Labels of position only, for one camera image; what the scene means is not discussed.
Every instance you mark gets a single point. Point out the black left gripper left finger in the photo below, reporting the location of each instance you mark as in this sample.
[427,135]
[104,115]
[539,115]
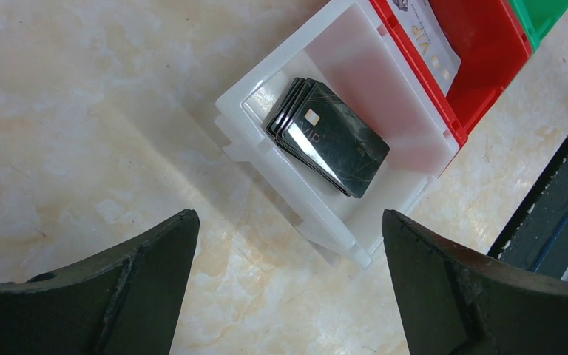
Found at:
[123,300]

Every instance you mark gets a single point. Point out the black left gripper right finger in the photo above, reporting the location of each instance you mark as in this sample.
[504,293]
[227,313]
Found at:
[454,300]

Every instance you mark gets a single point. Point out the white VIP card stack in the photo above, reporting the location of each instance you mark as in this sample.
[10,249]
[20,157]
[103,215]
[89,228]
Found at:
[420,22]

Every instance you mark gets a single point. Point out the translucent white plastic bin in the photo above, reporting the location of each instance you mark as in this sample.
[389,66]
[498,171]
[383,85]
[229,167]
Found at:
[346,46]

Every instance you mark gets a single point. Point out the red plastic bin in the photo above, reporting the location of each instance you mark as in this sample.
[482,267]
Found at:
[491,44]

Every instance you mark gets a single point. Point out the green plastic bin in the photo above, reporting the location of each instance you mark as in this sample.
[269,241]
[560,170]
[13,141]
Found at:
[538,17]

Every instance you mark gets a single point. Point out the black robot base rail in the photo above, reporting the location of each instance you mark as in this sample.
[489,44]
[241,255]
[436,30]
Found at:
[536,236]

